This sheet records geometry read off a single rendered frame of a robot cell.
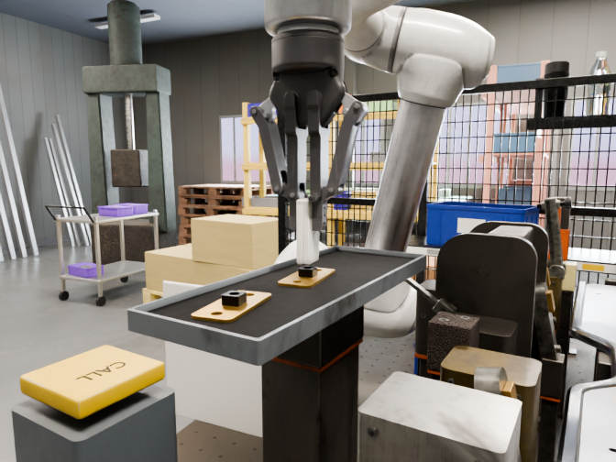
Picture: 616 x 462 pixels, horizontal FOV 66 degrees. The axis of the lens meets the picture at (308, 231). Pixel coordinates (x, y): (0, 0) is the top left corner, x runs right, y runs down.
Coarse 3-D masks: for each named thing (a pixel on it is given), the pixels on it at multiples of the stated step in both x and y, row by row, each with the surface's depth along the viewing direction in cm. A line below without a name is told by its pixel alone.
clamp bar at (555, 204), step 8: (544, 200) 99; (552, 200) 98; (568, 200) 97; (544, 208) 99; (552, 208) 99; (560, 208) 99; (568, 208) 98; (552, 216) 99; (552, 224) 99; (552, 232) 99; (552, 240) 99; (560, 240) 101; (552, 248) 100; (560, 248) 99; (552, 256) 100; (560, 256) 99; (552, 264) 100; (560, 264) 99
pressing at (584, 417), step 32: (608, 288) 110; (576, 320) 86; (608, 320) 87; (608, 352) 74; (576, 384) 61; (608, 384) 61; (576, 416) 53; (608, 416) 54; (576, 448) 47; (608, 448) 48
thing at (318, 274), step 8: (296, 272) 54; (304, 272) 51; (312, 272) 51; (320, 272) 54; (328, 272) 54; (280, 280) 50; (288, 280) 50; (296, 280) 50; (304, 280) 50; (312, 280) 50; (320, 280) 50; (304, 288) 48
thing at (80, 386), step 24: (72, 360) 30; (96, 360) 30; (120, 360) 30; (144, 360) 30; (24, 384) 28; (48, 384) 27; (72, 384) 27; (96, 384) 27; (120, 384) 27; (144, 384) 29; (72, 408) 25; (96, 408) 26
